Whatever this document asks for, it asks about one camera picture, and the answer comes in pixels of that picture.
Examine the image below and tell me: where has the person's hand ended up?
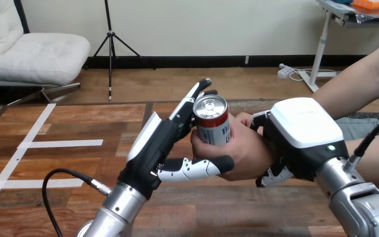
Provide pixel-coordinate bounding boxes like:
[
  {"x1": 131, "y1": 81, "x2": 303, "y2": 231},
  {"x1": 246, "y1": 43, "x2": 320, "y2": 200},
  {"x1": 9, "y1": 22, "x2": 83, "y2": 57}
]
[{"x1": 190, "y1": 112, "x2": 277, "y2": 183}]

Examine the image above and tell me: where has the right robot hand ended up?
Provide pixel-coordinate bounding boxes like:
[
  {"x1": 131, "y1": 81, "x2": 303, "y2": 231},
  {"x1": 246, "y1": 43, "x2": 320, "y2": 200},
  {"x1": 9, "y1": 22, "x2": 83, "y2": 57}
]
[{"x1": 250, "y1": 97, "x2": 350, "y2": 189}]

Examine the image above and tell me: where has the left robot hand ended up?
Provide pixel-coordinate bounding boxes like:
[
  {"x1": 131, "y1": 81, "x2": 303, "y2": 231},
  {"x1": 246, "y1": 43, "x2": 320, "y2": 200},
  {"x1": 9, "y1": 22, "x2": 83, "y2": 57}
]
[{"x1": 117, "y1": 78, "x2": 235, "y2": 200}]

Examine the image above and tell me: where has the red and white drink can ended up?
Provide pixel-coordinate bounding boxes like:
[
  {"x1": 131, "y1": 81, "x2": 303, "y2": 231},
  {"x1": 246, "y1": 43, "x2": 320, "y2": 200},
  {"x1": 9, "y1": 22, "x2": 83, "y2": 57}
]
[{"x1": 192, "y1": 94, "x2": 231, "y2": 147}]

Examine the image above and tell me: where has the person's forearm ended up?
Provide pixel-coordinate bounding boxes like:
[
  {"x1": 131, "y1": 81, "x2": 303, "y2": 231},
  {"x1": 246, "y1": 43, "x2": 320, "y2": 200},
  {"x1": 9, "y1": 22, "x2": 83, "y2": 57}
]
[{"x1": 311, "y1": 45, "x2": 379, "y2": 114}]

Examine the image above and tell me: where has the white power strip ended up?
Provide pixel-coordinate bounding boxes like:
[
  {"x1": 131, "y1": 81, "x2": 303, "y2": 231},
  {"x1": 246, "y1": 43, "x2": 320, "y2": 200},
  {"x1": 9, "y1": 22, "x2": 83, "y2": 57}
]
[{"x1": 276, "y1": 64, "x2": 294, "y2": 79}]

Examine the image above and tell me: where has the white desk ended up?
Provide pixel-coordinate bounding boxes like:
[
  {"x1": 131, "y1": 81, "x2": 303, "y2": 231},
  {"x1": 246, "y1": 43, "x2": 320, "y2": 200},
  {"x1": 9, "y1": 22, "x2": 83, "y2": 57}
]
[{"x1": 298, "y1": 0, "x2": 379, "y2": 93}]

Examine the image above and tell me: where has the black tripod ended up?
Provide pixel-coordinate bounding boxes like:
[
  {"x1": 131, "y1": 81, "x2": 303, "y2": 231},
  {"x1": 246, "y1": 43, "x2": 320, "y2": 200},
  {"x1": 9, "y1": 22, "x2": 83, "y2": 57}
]
[{"x1": 84, "y1": 0, "x2": 156, "y2": 101}]

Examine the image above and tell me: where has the orange thing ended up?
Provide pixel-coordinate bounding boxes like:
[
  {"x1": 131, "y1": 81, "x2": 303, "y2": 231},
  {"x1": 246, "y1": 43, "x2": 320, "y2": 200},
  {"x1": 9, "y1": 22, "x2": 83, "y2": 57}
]
[{"x1": 352, "y1": 0, "x2": 379, "y2": 10}]

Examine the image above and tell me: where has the white cushioned chair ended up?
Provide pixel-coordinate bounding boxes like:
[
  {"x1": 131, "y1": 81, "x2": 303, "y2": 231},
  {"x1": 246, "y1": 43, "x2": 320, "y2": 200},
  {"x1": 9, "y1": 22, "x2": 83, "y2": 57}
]
[{"x1": 0, "y1": 0, "x2": 91, "y2": 106}]

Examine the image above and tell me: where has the tangle of cables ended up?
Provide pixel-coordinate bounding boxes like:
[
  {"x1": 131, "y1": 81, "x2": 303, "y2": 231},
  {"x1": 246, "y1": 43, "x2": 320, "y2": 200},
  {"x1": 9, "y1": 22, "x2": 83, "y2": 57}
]
[{"x1": 288, "y1": 67, "x2": 338, "y2": 82}]

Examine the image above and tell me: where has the black cable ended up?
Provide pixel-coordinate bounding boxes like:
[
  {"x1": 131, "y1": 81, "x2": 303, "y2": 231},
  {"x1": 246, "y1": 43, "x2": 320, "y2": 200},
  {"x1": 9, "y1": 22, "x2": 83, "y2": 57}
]
[
  {"x1": 342, "y1": 116, "x2": 379, "y2": 174},
  {"x1": 41, "y1": 168, "x2": 113, "y2": 237}
]

